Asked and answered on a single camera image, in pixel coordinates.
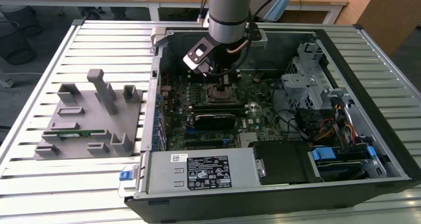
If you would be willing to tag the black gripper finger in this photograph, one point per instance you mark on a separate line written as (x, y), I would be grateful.
(227, 82)

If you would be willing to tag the CPU socket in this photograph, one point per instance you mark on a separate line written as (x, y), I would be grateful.
(219, 102)

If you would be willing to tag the round coin battery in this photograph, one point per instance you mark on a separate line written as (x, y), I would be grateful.
(259, 77)

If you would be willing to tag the green motherboard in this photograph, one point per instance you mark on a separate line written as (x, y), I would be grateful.
(263, 95)

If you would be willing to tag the dark RAM stick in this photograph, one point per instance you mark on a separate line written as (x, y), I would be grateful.
(219, 112)

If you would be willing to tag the black graphics card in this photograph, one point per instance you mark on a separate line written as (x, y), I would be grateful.
(213, 123)

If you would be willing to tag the silver drive cage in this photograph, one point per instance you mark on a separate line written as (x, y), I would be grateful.
(299, 85)

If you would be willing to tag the silver finned heatsink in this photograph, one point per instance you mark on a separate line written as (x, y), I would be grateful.
(248, 138)

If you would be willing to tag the white barcode sticker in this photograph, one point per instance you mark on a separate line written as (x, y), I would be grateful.
(179, 158)

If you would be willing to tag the wooden desk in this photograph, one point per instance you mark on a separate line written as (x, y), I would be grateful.
(305, 0)

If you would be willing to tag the black plastic shroud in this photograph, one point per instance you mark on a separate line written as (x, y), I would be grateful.
(283, 162)

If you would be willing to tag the black rating label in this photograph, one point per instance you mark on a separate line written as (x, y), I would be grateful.
(208, 174)

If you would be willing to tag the blue disk carrier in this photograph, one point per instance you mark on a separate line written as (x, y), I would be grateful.
(323, 155)

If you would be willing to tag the grey parts rack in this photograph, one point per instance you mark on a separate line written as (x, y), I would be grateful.
(99, 125)

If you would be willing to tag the grey power supply unit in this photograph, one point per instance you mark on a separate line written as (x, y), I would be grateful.
(164, 177)

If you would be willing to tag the green RAM stick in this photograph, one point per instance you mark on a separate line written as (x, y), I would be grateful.
(85, 132)

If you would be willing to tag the blue grey case latch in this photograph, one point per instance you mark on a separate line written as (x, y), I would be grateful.
(124, 175)

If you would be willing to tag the black open PC case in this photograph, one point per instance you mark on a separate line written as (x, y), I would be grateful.
(263, 205)

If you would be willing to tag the blue drive latch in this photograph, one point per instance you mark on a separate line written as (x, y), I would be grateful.
(371, 152)

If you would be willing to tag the wooden cabinet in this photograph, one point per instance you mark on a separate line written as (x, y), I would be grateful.
(388, 16)

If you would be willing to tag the black mesh waste bin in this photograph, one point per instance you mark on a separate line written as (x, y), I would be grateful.
(19, 36)

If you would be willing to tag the grey metal stand foot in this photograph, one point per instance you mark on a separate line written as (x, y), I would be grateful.
(7, 82)

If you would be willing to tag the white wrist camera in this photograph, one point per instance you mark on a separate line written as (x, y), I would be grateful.
(199, 53)

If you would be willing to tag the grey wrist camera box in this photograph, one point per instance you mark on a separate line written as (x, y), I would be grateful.
(260, 39)

